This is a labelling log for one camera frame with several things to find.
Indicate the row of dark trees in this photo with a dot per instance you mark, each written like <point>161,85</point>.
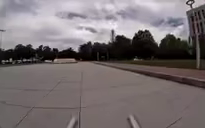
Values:
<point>123,48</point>

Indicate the grey concrete slab pavement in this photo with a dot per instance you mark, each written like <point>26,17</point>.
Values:
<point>90,90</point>

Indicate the distant tower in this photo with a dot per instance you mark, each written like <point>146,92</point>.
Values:
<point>112,35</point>

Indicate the low pale concrete block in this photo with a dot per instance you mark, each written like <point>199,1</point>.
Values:
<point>65,60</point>

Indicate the grass strip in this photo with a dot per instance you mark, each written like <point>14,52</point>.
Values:
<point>163,63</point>

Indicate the robot's own part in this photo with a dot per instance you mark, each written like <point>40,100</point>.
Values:
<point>71,122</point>
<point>133,121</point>

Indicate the grey kerb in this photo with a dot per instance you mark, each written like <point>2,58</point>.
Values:
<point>170,76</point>

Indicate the reddish side path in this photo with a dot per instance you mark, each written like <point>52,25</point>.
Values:
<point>176,70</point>

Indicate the row of parked vehicles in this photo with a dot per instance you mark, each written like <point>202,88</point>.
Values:
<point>20,61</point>

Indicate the tall floodlight mast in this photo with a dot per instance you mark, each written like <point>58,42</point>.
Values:
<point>1,38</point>

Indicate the tall grey lamp post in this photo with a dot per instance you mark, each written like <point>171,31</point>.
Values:
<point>197,43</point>

